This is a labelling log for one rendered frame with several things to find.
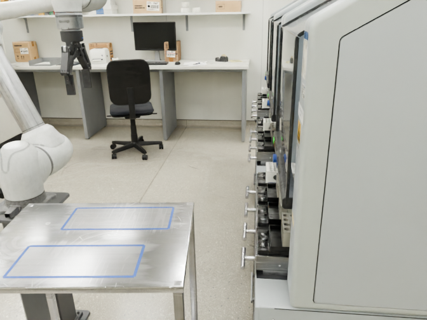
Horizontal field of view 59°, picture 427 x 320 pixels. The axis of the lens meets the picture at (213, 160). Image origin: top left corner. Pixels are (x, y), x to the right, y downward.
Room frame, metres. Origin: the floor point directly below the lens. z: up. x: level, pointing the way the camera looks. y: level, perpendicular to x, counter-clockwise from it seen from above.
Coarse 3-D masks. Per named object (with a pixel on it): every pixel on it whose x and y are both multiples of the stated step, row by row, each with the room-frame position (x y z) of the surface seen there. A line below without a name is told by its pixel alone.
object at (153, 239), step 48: (0, 240) 0.97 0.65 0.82; (48, 240) 0.97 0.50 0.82; (96, 240) 0.96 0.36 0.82; (144, 240) 0.96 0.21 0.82; (192, 240) 1.17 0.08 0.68; (0, 288) 0.76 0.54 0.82; (48, 288) 0.76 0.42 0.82; (96, 288) 0.75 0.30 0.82; (144, 288) 0.75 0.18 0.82; (192, 288) 1.17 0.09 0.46
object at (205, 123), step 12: (48, 120) 5.23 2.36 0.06; (60, 120) 5.21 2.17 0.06; (72, 120) 5.19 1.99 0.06; (108, 120) 5.13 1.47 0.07; (120, 120) 5.11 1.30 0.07; (144, 120) 5.07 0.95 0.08; (156, 120) 5.05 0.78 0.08; (180, 120) 5.01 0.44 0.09; (192, 120) 4.98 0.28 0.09; (204, 120) 4.96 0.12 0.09; (216, 120) 4.95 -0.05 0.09; (228, 120) 4.93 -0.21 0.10; (240, 120) 4.91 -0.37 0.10; (252, 120) 4.89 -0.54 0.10
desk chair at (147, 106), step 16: (112, 64) 3.71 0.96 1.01; (128, 64) 3.74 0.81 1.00; (144, 64) 3.78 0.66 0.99; (112, 80) 3.72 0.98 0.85; (128, 80) 3.76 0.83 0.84; (144, 80) 3.80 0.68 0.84; (112, 96) 3.74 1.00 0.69; (128, 96) 3.75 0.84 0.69; (144, 96) 3.82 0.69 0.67; (112, 112) 3.76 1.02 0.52; (128, 112) 3.78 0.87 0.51; (144, 112) 3.82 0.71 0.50; (112, 144) 4.11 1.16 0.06; (128, 144) 3.93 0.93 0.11; (144, 144) 4.00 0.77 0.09; (160, 144) 4.07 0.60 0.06
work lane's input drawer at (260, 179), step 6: (258, 174) 1.44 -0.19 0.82; (264, 174) 1.44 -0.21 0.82; (258, 180) 1.38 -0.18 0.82; (264, 180) 1.38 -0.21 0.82; (246, 186) 1.47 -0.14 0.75; (258, 186) 1.35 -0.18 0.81; (264, 186) 1.35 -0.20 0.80; (246, 192) 1.40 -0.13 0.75; (252, 192) 1.41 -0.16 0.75; (246, 198) 1.37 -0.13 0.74
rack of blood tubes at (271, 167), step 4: (268, 164) 1.43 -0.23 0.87; (272, 164) 1.43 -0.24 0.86; (292, 164) 1.43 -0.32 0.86; (268, 168) 1.39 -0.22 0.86; (272, 168) 1.40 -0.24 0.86; (276, 168) 1.39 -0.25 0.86; (292, 168) 1.39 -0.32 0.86; (268, 172) 1.36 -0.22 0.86; (272, 172) 1.36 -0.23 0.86; (276, 172) 1.36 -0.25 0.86; (292, 172) 1.35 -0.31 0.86; (268, 176) 1.36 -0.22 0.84; (272, 176) 1.36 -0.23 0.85; (268, 180) 1.36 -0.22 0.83; (272, 180) 1.36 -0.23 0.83
